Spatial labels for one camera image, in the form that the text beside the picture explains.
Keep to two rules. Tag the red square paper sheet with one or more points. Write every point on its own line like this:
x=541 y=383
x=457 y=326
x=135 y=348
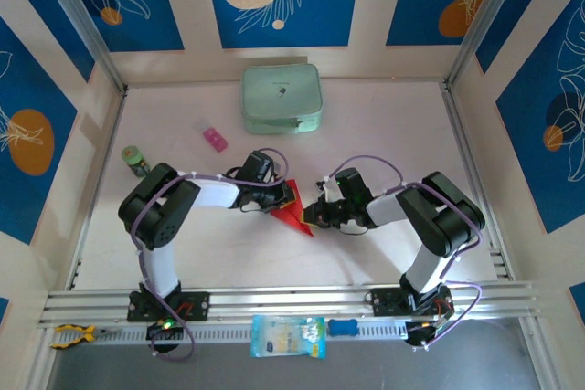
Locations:
x=292 y=218

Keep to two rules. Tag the black left electronics board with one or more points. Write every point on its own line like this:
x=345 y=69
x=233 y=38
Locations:
x=160 y=330

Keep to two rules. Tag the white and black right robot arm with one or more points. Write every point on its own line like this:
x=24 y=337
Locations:
x=386 y=209

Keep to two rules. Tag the small green bottle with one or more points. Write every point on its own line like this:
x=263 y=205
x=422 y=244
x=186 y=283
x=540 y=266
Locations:
x=133 y=157

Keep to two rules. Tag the aluminium side rail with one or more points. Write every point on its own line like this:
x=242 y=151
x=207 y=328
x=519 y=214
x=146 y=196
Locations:
x=457 y=125
x=112 y=139

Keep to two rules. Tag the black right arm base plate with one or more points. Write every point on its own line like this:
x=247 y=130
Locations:
x=381 y=301

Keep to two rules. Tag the blue bone-shaped eraser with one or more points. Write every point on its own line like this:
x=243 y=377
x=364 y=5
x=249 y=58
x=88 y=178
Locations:
x=343 y=327

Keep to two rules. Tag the mint green zip case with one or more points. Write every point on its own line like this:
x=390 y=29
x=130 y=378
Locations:
x=279 y=93

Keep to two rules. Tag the black electronics board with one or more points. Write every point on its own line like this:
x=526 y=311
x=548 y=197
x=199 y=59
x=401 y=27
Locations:
x=418 y=333
x=160 y=330

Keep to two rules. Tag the blue wet wipes pack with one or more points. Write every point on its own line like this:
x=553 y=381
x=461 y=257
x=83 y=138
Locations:
x=288 y=335

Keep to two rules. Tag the aluminium front rail frame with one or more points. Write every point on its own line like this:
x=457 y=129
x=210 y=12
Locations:
x=283 y=301

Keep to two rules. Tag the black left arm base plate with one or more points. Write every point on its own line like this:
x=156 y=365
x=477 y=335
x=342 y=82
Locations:
x=196 y=305

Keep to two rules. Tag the aluminium corner post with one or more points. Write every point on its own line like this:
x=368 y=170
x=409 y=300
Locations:
x=84 y=20
x=484 y=20

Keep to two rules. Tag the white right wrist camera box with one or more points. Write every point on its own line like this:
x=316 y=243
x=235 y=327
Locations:
x=329 y=189

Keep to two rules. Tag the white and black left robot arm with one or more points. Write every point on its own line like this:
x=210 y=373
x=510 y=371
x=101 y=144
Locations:
x=219 y=192

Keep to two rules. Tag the black right electronics board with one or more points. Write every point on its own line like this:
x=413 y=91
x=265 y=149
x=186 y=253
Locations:
x=418 y=333

